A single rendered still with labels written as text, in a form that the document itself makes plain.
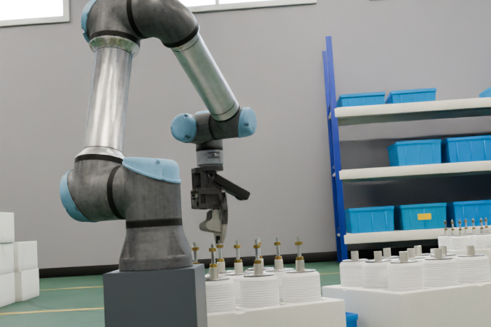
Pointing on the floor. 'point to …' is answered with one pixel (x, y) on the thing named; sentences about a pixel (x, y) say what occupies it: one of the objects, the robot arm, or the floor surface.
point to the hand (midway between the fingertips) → (221, 238)
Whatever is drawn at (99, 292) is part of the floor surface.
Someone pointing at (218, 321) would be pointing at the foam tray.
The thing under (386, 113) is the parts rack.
